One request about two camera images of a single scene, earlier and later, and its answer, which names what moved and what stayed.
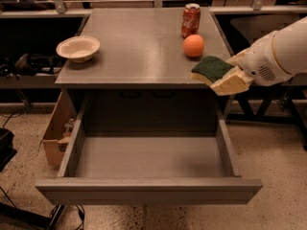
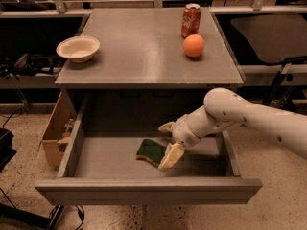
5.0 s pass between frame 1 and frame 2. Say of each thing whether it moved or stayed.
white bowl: stayed
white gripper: moved
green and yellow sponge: moved
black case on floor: stayed
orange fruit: stayed
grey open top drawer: stayed
